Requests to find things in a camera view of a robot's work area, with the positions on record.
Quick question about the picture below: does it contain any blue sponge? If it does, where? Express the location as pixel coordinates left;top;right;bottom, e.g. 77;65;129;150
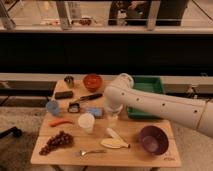
86;107;103;118

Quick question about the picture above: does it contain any purple grape bunch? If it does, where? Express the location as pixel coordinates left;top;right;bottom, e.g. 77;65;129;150
39;131;74;155

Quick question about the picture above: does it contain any black handled knife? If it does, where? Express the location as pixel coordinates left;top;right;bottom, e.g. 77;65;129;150
71;93;103;103

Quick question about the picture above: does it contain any green plastic tray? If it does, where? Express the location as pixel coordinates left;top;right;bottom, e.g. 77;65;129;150
127;76;165;119

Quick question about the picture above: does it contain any black rectangular block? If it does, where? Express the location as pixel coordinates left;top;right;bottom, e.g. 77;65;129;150
55;91;73;99

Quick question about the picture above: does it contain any black object on floor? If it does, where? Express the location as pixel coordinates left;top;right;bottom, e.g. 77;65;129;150
0;127;22;139

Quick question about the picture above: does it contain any peeled banana toy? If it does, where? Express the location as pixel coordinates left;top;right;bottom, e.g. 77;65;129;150
100;128;130;149

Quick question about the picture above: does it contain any blue plastic cup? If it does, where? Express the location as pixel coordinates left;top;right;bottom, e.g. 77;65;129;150
46;100;60;116

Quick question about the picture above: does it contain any red bowl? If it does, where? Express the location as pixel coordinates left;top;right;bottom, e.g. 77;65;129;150
83;74;102;92

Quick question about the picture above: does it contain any seated person in background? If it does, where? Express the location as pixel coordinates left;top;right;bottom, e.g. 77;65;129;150
107;0;190;27

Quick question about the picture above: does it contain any metal fork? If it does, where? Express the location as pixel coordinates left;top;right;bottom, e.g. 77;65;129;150
78;149;107;156

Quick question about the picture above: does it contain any small metal cup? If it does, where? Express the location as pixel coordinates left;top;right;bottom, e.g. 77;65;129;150
64;76;74;88

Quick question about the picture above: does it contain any purple bowl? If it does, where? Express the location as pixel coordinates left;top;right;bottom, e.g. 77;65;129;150
138;125;169;155

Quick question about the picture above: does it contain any small black square container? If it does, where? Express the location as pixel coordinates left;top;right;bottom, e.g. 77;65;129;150
68;103;80;113

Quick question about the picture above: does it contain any white plastic cup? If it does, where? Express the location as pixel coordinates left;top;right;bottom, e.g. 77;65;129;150
78;113;95;134

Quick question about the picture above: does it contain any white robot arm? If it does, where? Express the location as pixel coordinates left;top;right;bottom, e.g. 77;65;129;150
104;73;213;138

